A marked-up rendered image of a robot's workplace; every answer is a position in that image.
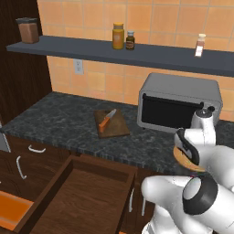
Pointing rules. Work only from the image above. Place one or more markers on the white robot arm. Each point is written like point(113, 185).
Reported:
point(170, 195)

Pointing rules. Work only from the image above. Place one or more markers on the wooden cutting board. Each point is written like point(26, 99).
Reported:
point(117, 126)

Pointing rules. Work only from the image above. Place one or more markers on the tan plate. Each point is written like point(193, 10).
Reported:
point(182, 160)

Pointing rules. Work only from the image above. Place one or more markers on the open dark wood drawer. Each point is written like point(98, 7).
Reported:
point(85, 201)

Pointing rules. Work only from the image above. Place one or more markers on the dark wood drawer front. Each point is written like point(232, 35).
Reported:
point(18, 145)

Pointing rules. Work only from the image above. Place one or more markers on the grey toaster oven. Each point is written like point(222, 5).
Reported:
point(170, 100)

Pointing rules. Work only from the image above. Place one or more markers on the small dark bottle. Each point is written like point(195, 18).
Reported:
point(130, 42)

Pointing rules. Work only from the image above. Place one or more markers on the yellow jar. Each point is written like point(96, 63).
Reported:
point(118, 38)

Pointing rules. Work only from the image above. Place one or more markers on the dark wood cupboard door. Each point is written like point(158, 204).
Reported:
point(137, 216)
point(12, 179)

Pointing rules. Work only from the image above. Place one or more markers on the tall dark wood cupboard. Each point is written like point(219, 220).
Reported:
point(21, 76)

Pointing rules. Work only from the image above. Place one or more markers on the white-capped spice shaker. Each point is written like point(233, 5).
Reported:
point(199, 45)

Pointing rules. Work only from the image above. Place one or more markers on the grey appliance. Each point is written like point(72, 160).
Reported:
point(3, 140)

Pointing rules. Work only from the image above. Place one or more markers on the brown canister with dark lid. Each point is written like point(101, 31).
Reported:
point(28, 32)

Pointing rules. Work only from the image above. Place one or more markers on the dark grey wall shelf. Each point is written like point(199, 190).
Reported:
point(122, 55)

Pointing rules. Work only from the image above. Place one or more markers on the white wall socket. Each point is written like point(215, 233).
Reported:
point(78, 66)

